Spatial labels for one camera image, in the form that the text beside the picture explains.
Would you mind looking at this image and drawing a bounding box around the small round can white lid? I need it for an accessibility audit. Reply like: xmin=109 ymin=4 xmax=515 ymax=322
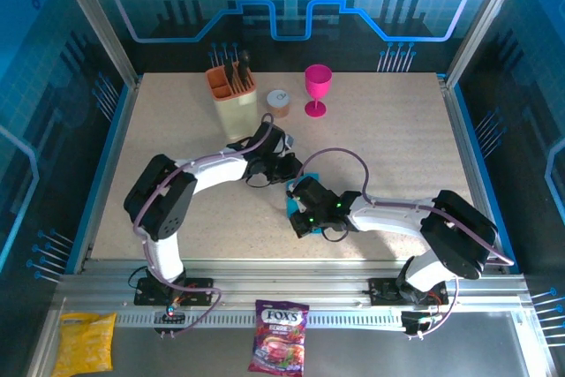
xmin=266 ymin=89 xmax=291 ymax=119

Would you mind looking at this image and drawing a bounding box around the beige utensil holder orange insert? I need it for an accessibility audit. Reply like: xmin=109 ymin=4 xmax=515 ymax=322
xmin=206 ymin=65 xmax=260 ymax=139

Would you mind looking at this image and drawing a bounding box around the pink plastic goblet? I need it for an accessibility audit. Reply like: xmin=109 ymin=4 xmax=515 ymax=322
xmin=304 ymin=64 xmax=333 ymax=119

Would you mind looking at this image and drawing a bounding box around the purple Fox's candy bag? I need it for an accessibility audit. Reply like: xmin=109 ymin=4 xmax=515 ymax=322
xmin=247 ymin=299 xmax=310 ymax=373

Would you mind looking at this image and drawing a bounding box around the yellow snack bag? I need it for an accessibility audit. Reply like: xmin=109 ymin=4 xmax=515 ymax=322
xmin=52 ymin=313 xmax=118 ymax=373

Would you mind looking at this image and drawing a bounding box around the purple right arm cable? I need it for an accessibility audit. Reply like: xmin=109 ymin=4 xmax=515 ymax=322
xmin=295 ymin=149 xmax=516 ymax=341

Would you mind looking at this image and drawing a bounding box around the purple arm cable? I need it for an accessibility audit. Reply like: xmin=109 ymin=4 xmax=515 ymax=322
xmin=132 ymin=111 xmax=288 ymax=341
xmin=295 ymin=149 xmax=516 ymax=341

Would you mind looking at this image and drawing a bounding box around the aluminium front rail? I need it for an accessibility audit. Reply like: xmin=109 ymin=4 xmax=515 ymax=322
xmin=56 ymin=257 xmax=531 ymax=310

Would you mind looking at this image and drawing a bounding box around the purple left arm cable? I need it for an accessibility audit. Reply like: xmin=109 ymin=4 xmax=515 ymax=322
xmin=132 ymin=111 xmax=288 ymax=341

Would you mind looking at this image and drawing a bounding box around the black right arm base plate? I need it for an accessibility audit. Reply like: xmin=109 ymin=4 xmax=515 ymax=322
xmin=368 ymin=277 xmax=449 ymax=306

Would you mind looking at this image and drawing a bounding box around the slotted white cable duct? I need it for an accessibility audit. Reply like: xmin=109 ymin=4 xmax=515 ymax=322
xmin=115 ymin=311 xmax=406 ymax=329

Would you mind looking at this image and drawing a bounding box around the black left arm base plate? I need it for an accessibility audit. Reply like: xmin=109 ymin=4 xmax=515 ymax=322
xmin=134 ymin=276 xmax=214 ymax=306

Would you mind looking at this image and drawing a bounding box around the aluminium frame post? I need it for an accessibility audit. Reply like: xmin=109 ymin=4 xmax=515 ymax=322
xmin=48 ymin=0 xmax=143 ymax=89
xmin=443 ymin=0 xmax=531 ymax=87

